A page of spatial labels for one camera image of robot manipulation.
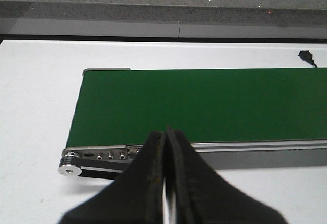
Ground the black drive belt with pulley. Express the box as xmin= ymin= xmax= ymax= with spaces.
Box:
xmin=58 ymin=152 xmax=129 ymax=180

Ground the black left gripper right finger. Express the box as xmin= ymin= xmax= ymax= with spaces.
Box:
xmin=165 ymin=128 xmax=286 ymax=223

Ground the aluminium conveyor side rail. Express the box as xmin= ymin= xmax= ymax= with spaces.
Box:
xmin=62 ymin=139 xmax=326 ymax=170

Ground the grey stone slab left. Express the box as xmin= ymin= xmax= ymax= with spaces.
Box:
xmin=1 ymin=0 xmax=326 ymax=26

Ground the green conveyor belt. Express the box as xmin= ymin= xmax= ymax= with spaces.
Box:
xmin=67 ymin=68 xmax=326 ymax=147

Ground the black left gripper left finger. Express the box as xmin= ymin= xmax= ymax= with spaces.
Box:
xmin=60 ymin=132 xmax=165 ymax=223

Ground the black connector with wires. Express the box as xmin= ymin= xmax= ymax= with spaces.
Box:
xmin=298 ymin=50 xmax=317 ymax=68

